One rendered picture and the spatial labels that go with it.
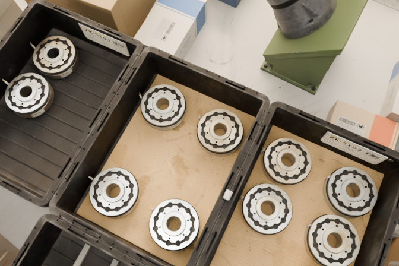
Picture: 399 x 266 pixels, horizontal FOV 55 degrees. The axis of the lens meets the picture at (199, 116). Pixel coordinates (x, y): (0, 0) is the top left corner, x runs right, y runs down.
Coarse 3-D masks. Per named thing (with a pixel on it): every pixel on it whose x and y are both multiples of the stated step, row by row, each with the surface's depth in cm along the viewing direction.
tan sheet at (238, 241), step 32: (256, 160) 86; (288, 160) 85; (320, 160) 85; (352, 160) 85; (288, 192) 83; (320, 192) 83; (352, 192) 83; (224, 256) 79; (256, 256) 79; (288, 256) 78
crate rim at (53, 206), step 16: (192, 64) 83; (128, 80) 84; (224, 80) 82; (256, 96) 80; (112, 112) 80; (96, 128) 78; (256, 128) 78; (80, 160) 76; (240, 160) 75; (64, 192) 74; (224, 192) 75; (80, 224) 72; (208, 224) 71; (112, 240) 71; (144, 256) 70; (192, 256) 69
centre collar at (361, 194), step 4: (344, 180) 80; (348, 180) 80; (352, 180) 80; (356, 180) 80; (344, 184) 80; (348, 184) 80; (356, 184) 80; (360, 184) 80; (344, 188) 79; (360, 188) 79; (364, 188) 79; (344, 192) 79; (360, 192) 79; (364, 192) 79; (344, 196) 79; (348, 196) 79; (360, 196) 79; (364, 196) 79; (348, 200) 79; (352, 200) 79; (356, 200) 78; (360, 200) 79
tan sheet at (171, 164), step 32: (192, 96) 91; (128, 128) 89; (192, 128) 89; (128, 160) 86; (160, 160) 86; (192, 160) 86; (224, 160) 86; (160, 192) 84; (192, 192) 83; (128, 224) 81; (160, 256) 79
